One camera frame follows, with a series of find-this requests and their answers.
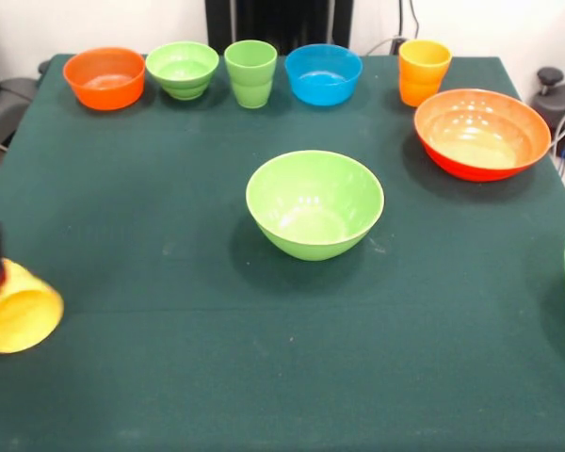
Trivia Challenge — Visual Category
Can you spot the large orange plastic bowl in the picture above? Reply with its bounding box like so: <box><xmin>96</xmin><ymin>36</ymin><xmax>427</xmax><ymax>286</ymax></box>
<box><xmin>413</xmin><ymin>88</ymin><xmax>553</xmax><ymax>183</ymax></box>

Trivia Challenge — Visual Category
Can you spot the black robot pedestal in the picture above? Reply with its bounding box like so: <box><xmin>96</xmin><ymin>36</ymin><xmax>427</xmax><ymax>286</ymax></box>
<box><xmin>204</xmin><ymin>0</ymin><xmax>354</xmax><ymax>57</ymax></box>

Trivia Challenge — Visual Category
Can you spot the yellow plastic cup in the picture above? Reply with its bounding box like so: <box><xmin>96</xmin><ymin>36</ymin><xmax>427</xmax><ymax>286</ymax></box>
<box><xmin>0</xmin><ymin>257</ymin><xmax>65</xmax><ymax>355</ymax></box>
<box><xmin>398</xmin><ymin>40</ymin><xmax>453</xmax><ymax>108</ymax></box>

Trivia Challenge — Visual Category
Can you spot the blue plastic bowl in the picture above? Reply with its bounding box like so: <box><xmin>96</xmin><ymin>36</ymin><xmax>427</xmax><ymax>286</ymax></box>
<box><xmin>283</xmin><ymin>43</ymin><xmax>363</xmax><ymax>106</ymax></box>

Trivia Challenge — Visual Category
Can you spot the dark green table cloth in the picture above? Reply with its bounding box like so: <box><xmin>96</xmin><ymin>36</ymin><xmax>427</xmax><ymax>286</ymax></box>
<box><xmin>0</xmin><ymin>54</ymin><xmax>565</xmax><ymax>452</ymax></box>

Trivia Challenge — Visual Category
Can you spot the green plastic cup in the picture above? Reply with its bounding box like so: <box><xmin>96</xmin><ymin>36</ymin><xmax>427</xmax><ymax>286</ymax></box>
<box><xmin>223</xmin><ymin>40</ymin><xmax>279</xmax><ymax>110</ymax></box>

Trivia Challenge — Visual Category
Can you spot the small orange plastic bowl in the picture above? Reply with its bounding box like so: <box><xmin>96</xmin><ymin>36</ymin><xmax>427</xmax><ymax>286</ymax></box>
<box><xmin>62</xmin><ymin>46</ymin><xmax>148</xmax><ymax>111</ymax></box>

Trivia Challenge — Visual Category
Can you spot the small green plastic bowl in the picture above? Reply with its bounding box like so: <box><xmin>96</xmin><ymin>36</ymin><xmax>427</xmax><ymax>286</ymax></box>
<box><xmin>145</xmin><ymin>40</ymin><xmax>220</xmax><ymax>101</ymax></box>

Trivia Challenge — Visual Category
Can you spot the black knobbed equipment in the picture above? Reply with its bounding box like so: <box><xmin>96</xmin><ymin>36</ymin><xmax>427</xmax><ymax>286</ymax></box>
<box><xmin>531</xmin><ymin>67</ymin><xmax>565</xmax><ymax>159</ymax></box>

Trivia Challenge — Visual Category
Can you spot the thin black cable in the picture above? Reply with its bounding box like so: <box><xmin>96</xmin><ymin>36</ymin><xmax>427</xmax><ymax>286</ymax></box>
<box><xmin>407</xmin><ymin>0</ymin><xmax>423</xmax><ymax>42</ymax></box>

